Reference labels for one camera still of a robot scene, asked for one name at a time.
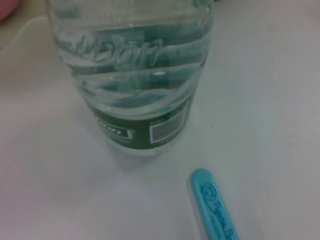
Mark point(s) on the clear water bottle green label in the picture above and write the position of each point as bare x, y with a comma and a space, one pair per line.
130, 75

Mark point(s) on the blue scissors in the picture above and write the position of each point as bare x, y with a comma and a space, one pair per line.
210, 200

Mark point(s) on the pink peach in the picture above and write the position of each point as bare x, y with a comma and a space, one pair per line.
5, 7

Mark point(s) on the translucent green plastic fruit plate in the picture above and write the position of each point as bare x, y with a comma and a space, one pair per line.
27, 32

